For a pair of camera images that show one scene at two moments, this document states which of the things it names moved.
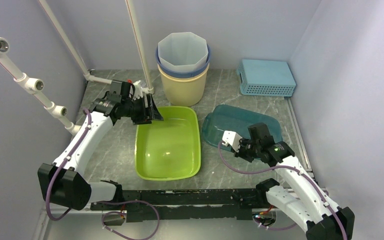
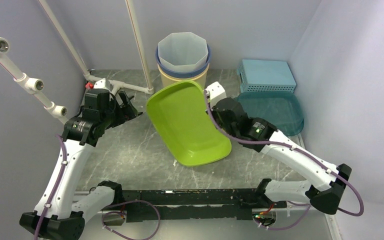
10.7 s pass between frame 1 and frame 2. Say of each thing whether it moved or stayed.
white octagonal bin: stayed
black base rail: stayed
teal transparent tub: moved
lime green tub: moved
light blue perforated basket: stayed
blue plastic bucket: stayed
